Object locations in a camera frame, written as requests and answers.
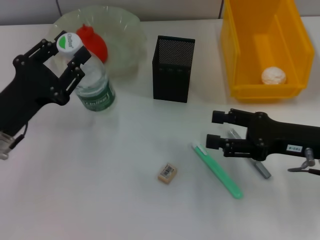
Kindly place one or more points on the clear water bottle green label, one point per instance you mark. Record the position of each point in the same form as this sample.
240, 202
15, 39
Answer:
96, 87

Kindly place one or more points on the yellow plastic bin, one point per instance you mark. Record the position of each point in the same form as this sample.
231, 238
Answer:
270, 37

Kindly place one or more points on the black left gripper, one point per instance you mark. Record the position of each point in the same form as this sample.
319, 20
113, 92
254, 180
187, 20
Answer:
30, 90

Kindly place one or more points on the white paper ball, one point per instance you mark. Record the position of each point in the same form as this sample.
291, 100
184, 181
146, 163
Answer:
273, 75

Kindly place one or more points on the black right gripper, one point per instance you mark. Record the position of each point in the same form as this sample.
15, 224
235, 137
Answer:
275, 138

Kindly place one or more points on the mint green pen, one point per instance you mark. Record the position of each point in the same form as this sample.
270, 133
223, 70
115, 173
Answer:
220, 172

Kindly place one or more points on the grey marker clear cap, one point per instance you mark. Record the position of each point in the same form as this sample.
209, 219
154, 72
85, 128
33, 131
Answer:
263, 171

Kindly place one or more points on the black mesh pen holder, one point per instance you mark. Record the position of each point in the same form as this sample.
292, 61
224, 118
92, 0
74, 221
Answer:
172, 75

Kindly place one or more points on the red-orange toy orange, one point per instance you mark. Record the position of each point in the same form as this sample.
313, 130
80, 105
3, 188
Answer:
96, 46

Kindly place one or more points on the beige eraser with barcode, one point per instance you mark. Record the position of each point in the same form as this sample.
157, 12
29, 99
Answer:
167, 171

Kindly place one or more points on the pale green glass fruit plate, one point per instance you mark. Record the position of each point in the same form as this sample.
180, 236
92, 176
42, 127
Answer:
120, 45

